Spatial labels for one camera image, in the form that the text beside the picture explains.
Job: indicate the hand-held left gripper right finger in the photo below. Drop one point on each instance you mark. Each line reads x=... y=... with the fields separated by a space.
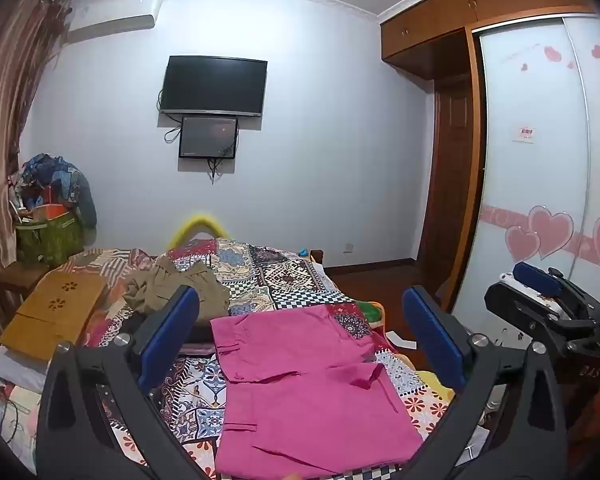
x=430 y=340

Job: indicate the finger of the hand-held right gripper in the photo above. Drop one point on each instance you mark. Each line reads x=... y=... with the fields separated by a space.
x=520 y=310
x=536 y=278

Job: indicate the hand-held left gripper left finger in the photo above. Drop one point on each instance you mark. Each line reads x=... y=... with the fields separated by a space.
x=172 y=331

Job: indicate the pink pants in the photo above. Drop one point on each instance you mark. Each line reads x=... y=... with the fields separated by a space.
x=290 y=385

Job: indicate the khaki pants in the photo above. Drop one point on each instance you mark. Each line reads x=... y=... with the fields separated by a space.
x=180 y=276

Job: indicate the white paper sheet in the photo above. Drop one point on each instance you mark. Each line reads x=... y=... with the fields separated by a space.
x=402 y=341

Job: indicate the black folded garment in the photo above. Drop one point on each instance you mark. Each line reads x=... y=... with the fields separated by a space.
x=201 y=334

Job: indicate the pink heart decal band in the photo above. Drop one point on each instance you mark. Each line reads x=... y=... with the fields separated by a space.
x=550 y=230

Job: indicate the yellow curved object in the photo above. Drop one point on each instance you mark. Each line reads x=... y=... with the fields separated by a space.
x=200 y=221

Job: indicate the brown wooden door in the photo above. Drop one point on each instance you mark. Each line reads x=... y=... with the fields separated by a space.
x=452 y=185

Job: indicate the patchwork printed blanket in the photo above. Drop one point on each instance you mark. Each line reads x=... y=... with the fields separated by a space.
x=290 y=271

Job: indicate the red label sticker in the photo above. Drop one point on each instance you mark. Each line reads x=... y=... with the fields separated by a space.
x=525 y=134

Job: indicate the green bag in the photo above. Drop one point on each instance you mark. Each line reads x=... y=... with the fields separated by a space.
x=50 y=237

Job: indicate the white folded cloth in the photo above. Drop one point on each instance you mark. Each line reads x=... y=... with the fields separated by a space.
x=15 y=367

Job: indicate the wooden side table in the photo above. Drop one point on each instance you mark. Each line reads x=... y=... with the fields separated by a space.
x=20 y=275

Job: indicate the wooden wardrobe with sliding doors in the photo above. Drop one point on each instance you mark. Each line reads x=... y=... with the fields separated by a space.
x=530 y=110

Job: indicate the pile of colourful clothes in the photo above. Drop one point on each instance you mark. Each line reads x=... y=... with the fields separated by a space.
x=60 y=180

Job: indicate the striped red curtain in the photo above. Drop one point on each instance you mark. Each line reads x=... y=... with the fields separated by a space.
x=5 y=110

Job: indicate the white air conditioner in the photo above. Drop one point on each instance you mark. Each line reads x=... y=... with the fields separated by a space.
x=112 y=22

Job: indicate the white wall socket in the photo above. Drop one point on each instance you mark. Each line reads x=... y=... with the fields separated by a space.
x=348 y=247

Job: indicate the small black wall monitor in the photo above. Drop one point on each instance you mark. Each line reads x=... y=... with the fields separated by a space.
x=207 y=136

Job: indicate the black wall television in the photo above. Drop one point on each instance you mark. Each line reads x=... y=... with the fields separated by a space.
x=214 y=85

